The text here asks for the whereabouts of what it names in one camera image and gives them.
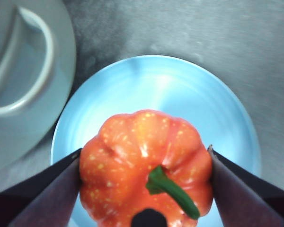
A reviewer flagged pale green electric steamer pot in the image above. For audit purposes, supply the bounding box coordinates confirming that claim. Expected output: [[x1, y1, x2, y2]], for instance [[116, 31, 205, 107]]
[[0, 0, 77, 176]]

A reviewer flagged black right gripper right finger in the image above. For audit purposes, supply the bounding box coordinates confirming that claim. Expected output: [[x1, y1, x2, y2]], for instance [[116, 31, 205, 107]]
[[207, 143, 284, 227]]

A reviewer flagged orange pumpkin with green stem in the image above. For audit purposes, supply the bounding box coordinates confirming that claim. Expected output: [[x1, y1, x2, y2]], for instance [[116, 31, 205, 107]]
[[79, 109, 214, 227]]

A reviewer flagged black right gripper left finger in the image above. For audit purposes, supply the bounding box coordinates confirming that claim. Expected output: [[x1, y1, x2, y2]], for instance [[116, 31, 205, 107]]
[[0, 148, 83, 227]]

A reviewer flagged blue plate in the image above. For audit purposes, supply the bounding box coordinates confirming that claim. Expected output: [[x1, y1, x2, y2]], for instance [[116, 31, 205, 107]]
[[50, 54, 261, 227]]

